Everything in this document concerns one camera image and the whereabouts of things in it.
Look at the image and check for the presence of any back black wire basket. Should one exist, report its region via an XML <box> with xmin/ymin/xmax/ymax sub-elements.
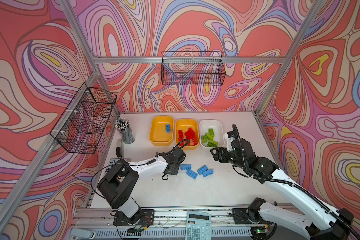
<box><xmin>161</xmin><ymin>51</ymin><xmax>226</xmax><ymax>86</ymax></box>

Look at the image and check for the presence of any left black wire basket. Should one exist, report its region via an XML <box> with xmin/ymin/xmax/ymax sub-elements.
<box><xmin>50</xmin><ymin>83</ymin><xmax>117</xmax><ymax>155</ymax></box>

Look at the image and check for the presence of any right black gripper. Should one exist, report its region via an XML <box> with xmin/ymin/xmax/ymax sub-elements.
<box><xmin>210</xmin><ymin>147</ymin><xmax>247</xmax><ymax>170</ymax></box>

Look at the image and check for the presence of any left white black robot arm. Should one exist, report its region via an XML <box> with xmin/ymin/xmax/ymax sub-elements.
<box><xmin>97</xmin><ymin>139</ymin><xmax>190</xmax><ymax>219</ymax></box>

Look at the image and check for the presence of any left yellow plastic bin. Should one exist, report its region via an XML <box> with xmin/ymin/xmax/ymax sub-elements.
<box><xmin>149</xmin><ymin>116</ymin><xmax>174</xmax><ymax>147</ymax></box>

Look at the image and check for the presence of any blue lego brick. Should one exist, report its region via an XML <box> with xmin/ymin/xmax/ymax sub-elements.
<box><xmin>165</xmin><ymin>124</ymin><xmax>171</xmax><ymax>133</ymax></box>
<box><xmin>181</xmin><ymin>164</ymin><xmax>192</xmax><ymax>171</ymax></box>
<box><xmin>186</xmin><ymin>170</ymin><xmax>198</xmax><ymax>180</ymax></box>
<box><xmin>197</xmin><ymin>165</ymin><xmax>209</xmax><ymax>175</ymax></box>
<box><xmin>202</xmin><ymin>169</ymin><xmax>214</xmax><ymax>177</ymax></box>

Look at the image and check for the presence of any middle yellow plastic bin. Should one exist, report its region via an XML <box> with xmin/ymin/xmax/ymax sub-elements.
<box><xmin>174</xmin><ymin>119</ymin><xmax>201</xmax><ymax>150</ymax></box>

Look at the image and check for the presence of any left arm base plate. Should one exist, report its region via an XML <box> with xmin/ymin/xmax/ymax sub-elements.
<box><xmin>110</xmin><ymin>209</ymin><xmax>155</xmax><ymax>227</ymax></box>

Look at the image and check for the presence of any yellow plastic bin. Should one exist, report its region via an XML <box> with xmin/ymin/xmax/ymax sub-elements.
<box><xmin>149</xmin><ymin>116</ymin><xmax>174</xmax><ymax>147</ymax></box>
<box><xmin>174</xmin><ymin>119</ymin><xmax>201</xmax><ymax>150</ymax></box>

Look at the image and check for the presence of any green lego brick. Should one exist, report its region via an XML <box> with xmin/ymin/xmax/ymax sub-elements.
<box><xmin>201</xmin><ymin>135</ymin><xmax>208</xmax><ymax>143</ymax></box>
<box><xmin>208</xmin><ymin>129</ymin><xmax>215</xmax><ymax>137</ymax></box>
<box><xmin>207</xmin><ymin>143</ymin><xmax>216</xmax><ymax>148</ymax></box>
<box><xmin>206</xmin><ymin>133</ymin><xmax>214</xmax><ymax>140</ymax></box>
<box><xmin>209</xmin><ymin>140</ymin><xmax>218</xmax><ymax>147</ymax></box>

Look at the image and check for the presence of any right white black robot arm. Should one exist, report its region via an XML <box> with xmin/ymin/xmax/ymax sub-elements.
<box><xmin>211</xmin><ymin>125</ymin><xmax>360</xmax><ymax>240</ymax></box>

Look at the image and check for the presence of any treehouse paperback book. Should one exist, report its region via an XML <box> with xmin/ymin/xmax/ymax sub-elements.
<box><xmin>109</xmin><ymin>158</ymin><xmax>123</xmax><ymax>166</ymax></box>

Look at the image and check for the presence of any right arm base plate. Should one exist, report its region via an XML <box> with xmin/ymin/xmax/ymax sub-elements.
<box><xmin>229</xmin><ymin>208</ymin><xmax>273</xmax><ymax>225</ymax></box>

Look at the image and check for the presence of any cup of pencils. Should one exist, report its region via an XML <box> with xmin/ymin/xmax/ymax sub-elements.
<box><xmin>115</xmin><ymin>118</ymin><xmax>136</xmax><ymax>144</ymax></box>

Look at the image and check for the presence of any white plastic bin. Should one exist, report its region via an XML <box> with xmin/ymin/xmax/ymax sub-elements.
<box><xmin>199</xmin><ymin>120</ymin><xmax>225</xmax><ymax>149</ymax></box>

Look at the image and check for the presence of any black wire basket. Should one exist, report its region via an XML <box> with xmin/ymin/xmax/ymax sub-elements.
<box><xmin>161</xmin><ymin>51</ymin><xmax>226</xmax><ymax>86</ymax></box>
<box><xmin>50</xmin><ymin>83</ymin><xmax>117</xmax><ymax>155</ymax></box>

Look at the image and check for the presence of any teal desk calculator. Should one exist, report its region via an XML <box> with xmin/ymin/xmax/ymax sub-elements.
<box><xmin>185</xmin><ymin>212</ymin><xmax>212</xmax><ymax>240</ymax></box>

